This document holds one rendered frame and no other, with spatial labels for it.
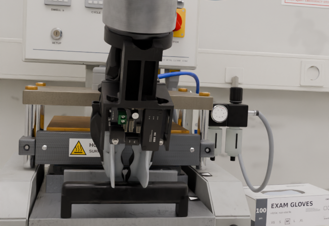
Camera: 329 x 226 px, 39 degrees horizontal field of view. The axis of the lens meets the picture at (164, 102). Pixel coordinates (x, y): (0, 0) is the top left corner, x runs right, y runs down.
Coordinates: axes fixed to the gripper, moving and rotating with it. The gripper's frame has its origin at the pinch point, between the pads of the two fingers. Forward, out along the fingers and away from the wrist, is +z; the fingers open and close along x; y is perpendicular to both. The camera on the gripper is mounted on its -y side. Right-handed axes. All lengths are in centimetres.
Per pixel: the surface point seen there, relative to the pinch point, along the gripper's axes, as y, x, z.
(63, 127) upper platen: -11.2, -7.9, -1.8
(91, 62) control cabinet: -34.2, -3.9, -3.5
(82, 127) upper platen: -11.1, -5.3, -1.8
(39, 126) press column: -24.4, -12.5, 4.9
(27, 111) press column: -11.7, -12.8, -3.8
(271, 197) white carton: -35, 38, 27
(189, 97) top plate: -11.9, 9.8, -6.7
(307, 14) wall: -72, 56, -8
